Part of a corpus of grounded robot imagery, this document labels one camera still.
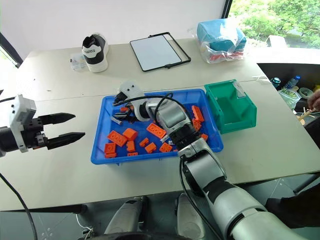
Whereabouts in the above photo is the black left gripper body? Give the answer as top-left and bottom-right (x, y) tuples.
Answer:
(23, 117), (50, 151)

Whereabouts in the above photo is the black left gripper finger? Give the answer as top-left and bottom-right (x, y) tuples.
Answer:
(37, 112), (77, 125)
(45, 132), (86, 151)

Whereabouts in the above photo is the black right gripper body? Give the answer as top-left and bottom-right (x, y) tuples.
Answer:
(116, 91), (131, 103)

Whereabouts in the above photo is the blue plastic bin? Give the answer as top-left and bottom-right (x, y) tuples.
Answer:
(90, 88), (225, 166)

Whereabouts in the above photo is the green plastic bin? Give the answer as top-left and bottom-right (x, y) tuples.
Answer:
(204, 79), (258, 135)

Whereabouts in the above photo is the bystander hand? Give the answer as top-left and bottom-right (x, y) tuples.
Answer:
(307, 89), (320, 111)

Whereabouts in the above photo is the long orange toy brick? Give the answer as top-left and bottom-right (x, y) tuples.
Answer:
(146, 122), (167, 139)
(107, 130), (128, 147)
(191, 105), (205, 123)

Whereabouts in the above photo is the black and white sneaker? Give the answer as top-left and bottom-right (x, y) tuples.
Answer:
(81, 33), (110, 74)

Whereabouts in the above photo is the clear plastic parts box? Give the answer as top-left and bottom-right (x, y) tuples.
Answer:
(69, 52), (87, 74)

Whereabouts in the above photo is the black framed small whiteboard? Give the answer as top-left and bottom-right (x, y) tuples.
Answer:
(129, 31), (192, 73)

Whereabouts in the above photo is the silver robot left leg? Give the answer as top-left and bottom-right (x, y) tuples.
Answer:
(103, 195), (150, 236)

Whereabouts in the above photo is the silver robot leg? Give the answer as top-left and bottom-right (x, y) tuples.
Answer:
(103, 195), (150, 236)
(175, 193), (207, 240)

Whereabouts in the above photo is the blue soft pack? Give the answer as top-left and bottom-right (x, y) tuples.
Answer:
(196, 19), (247, 51)

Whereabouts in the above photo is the white label card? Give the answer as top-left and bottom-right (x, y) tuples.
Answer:
(233, 82), (247, 99)

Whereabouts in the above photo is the silver robot right leg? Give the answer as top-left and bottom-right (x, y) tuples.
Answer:
(175, 193), (207, 240)

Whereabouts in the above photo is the black storage crate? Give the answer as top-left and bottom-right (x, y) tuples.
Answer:
(256, 62), (320, 126)

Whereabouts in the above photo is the crumpled clear plastic bag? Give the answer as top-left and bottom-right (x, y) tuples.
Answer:
(277, 88), (303, 111)

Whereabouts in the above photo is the plastic bottle blue cap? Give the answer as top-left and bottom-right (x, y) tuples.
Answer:
(283, 75), (302, 90)

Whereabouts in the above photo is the black table leg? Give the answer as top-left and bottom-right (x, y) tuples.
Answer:
(291, 172), (320, 196)

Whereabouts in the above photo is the person in dark clothes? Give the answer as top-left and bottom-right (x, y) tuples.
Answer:
(264, 184), (320, 230)

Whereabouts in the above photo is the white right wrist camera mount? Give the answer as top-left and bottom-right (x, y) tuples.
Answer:
(117, 80), (146, 101)

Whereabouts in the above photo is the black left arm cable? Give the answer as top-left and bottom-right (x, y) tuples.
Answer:
(0, 172), (39, 240)

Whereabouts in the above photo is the black table frame bar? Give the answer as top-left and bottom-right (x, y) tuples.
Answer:
(0, 203), (89, 215)

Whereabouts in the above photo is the white floor cable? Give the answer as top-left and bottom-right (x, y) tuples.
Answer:
(74, 213), (96, 239)

